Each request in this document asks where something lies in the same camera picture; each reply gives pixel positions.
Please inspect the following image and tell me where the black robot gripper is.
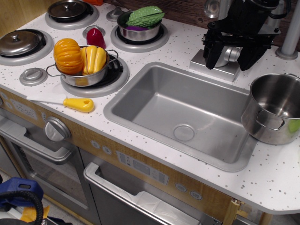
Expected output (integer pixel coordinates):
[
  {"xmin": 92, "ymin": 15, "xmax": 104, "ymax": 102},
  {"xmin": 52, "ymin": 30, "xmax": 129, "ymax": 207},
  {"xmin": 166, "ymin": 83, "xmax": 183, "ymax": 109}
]
[{"xmin": 203, "ymin": 0, "xmax": 279, "ymax": 71}]

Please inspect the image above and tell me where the large stainless steel pot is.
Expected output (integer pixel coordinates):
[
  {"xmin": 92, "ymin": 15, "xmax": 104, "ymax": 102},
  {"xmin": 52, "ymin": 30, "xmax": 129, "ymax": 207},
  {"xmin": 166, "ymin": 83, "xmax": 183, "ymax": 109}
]
[{"xmin": 241, "ymin": 73, "xmax": 300, "ymax": 145}]

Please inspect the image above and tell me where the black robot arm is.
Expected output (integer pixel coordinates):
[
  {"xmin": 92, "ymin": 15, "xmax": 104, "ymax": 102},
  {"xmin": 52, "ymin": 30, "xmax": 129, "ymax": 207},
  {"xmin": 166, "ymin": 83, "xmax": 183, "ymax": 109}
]
[{"xmin": 203, "ymin": 0, "xmax": 291, "ymax": 71}]

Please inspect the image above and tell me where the grey toy sink basin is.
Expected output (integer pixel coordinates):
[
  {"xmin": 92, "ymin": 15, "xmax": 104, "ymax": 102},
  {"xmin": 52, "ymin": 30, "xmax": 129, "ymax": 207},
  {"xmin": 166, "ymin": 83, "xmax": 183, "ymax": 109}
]
[{"xmin": 104, "ymin": 62, "xmax": 257, "ymax": 172}]

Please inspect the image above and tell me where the steel pot lid left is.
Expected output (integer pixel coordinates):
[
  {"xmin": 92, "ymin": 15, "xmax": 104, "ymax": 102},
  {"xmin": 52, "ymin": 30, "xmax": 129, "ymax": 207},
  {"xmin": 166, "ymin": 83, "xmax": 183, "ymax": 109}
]
[{"xmin": 0, "ymin": 31, "xmax": 43, "ymax": 57}]

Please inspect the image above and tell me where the silver toy faucet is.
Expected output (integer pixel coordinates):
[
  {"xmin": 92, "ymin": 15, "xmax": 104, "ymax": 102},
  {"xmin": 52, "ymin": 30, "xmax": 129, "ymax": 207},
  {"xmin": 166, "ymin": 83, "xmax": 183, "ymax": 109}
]
[{"xmin": 189, "ymin": 46, "xmax": 240, "ymax": 82}]

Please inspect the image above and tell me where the silver faucet knob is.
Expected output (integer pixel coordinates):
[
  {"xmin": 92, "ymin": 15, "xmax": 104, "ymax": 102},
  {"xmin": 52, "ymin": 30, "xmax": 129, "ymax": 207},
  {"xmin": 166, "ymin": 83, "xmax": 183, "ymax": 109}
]
[{"xmin": 204, "ymin": 0, "xmax": 221, "ymax": 19}]

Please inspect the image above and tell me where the steel bowl on burner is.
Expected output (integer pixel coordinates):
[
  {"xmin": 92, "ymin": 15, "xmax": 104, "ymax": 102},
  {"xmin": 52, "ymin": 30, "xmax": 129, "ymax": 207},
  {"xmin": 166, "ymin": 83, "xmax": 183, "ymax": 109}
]
[{"xmin": 117, "ymin": 11, "xmax": 162, "ymax": 42}]

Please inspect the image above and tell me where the green toy bitter gourd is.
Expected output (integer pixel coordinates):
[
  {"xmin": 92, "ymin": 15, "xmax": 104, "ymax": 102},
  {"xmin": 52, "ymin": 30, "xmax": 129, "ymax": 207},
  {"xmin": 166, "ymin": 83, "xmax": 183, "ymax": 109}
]
[{"xmin": 125, "ymin": 6, "xmax": 165, "ymax": 29}]

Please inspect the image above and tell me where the purple toy eggplant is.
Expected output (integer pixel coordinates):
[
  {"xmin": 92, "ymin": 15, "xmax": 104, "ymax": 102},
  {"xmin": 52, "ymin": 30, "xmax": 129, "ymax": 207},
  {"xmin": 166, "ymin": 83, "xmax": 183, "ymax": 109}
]
[{"xmin": 126, "ymin": 26, "xmax": 148, "ymax": 31}]

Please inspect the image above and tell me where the back right stove burner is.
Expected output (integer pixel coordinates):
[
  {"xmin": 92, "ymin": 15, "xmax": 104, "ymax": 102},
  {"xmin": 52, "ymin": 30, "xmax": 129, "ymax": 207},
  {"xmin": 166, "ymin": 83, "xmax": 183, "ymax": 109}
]
[{"xmin": 110, "ymin": 24, "xmax": 169, "ymax": 53}]

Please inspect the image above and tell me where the stove burner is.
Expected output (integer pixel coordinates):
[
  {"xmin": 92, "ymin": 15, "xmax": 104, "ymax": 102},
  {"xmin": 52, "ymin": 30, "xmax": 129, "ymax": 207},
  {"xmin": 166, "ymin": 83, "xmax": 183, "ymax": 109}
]
[
  {"xmin": 60, "ymin": 58, "xmax": 129, "ymax": 98},
  {"xmin": 110, "ymin": 24, "xmax": 169, "ymax": 53},
  {"xmin": 0, "ymin": 29, "xmax": 54, "ymax": 66},
  {"xmin": 45, "ymin": 3, "xmax": 99, "ymax": 30}
]

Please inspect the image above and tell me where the front right stove burner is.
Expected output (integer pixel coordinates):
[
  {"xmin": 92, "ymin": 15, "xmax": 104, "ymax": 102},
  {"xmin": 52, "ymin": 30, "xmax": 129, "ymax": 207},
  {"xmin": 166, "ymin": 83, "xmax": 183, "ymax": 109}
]
[{"xmin": 60, "ymin": 58, "xmax": 129, "ymax": 98}]

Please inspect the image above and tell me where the grey stove knob back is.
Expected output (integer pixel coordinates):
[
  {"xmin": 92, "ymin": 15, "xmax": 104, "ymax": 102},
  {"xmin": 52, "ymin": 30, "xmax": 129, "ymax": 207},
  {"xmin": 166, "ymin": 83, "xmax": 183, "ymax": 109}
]
[{"xmin": 106, "ymin": 7, "xmax": 125, "ymax": 22}]

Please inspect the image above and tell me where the yellow toy bell pepper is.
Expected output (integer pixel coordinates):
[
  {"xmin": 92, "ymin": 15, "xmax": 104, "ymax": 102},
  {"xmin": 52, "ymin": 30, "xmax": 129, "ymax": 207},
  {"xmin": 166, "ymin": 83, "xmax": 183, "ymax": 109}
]
[{"xmin": 81, "ymin": 45, "xmax": 107, "ymax": 75}]

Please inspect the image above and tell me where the red toy pepper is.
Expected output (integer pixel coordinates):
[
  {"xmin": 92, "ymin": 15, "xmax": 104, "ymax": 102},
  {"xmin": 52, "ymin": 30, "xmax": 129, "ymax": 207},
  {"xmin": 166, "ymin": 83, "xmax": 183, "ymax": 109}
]
[{"xmin": 86, "ymin": 28, "xmax": 106, "ymax": 49}]

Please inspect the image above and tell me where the back left stove burner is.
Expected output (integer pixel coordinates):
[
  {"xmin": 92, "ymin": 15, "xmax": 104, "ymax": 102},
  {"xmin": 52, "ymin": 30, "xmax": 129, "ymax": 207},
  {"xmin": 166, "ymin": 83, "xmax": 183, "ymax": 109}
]
[{"xmin": 45, "ymin": 3, "xmax": 99, "ymax": 30}]

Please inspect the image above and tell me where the orange toy pumpkin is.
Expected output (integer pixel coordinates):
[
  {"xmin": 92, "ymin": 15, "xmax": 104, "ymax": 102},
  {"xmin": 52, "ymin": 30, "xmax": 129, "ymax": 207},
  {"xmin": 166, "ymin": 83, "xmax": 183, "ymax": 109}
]
[{"xmin": 53, "ymin": 38, "xmax": 83, "ymax": 75}]

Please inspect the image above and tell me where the front left stove burner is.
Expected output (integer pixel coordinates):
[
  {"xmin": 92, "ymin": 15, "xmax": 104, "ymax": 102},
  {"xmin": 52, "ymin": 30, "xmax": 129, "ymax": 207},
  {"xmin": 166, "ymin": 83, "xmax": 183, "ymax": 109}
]
[{"xmin": 0, "ymin": 29, "xmax": 54, "ymax": 66}]

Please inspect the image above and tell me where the silver oven dial knob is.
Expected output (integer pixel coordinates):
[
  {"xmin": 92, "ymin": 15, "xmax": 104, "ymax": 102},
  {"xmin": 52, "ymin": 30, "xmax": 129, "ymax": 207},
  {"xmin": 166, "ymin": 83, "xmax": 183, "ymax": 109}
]
[{"xmin": 44, "ymin": 116, "xmax": 71, "ymax": 142}]

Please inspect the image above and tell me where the grey stove knob front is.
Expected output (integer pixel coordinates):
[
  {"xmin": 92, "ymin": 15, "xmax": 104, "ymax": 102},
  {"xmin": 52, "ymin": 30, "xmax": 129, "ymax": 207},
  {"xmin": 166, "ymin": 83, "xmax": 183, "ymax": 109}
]
[{"xmin": 19, "ymin": 68, "xmax": 48, "ymax": 86}]

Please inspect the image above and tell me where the blue clamp tool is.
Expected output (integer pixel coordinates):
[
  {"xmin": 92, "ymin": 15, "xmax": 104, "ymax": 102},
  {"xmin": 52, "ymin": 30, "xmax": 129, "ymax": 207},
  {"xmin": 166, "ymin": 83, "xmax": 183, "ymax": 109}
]
[{"xmin": 0, "ymin": 177, "xmax": 44, "ymax": 208}]

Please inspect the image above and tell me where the silver faucet handle post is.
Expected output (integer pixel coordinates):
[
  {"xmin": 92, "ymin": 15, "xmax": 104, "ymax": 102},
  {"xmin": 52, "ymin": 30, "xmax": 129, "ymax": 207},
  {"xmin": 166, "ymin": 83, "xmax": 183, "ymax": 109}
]
[{"xmin": 276, "ymin": 0, "xmax": 300, "ymax": 60}]

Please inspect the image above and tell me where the small steel two-handled pot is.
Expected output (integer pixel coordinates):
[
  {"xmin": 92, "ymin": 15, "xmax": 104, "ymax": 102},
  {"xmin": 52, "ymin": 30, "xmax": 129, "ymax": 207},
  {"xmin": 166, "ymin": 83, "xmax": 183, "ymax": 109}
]
[{"xmin": 46, "ymin": 50, "xmax": 119, "ymax": 87}]

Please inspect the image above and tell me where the toy knife yellow handle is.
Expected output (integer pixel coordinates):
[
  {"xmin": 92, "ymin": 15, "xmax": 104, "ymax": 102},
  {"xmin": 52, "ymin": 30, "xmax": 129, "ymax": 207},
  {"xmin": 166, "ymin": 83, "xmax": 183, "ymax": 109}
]
[{"xmin": 26, "ymin": 93, "xmax": 95, "ymax": 113}]

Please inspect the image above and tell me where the dishwasher door with handle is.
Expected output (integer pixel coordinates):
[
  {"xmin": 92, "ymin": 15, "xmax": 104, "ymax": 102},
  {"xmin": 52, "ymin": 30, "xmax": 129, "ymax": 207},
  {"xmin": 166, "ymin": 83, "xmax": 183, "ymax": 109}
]
[{"xmin": 80, "ymin": 150, "xmax": 222, "ymax": 225}]

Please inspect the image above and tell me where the oven door with handle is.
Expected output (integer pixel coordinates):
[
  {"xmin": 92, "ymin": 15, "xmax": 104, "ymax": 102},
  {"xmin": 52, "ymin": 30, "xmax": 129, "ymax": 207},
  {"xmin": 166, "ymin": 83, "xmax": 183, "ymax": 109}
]
[{"xmin": 0, "ymin": 109, "xmax": 100, "ymax": 225}]

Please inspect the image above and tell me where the black cable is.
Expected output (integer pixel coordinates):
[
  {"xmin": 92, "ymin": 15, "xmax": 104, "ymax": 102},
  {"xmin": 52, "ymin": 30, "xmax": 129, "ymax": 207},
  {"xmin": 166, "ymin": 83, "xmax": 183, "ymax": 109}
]
[{"xmin": 0, "ymin": 190, "xmax": 45, "ymax": 225}]

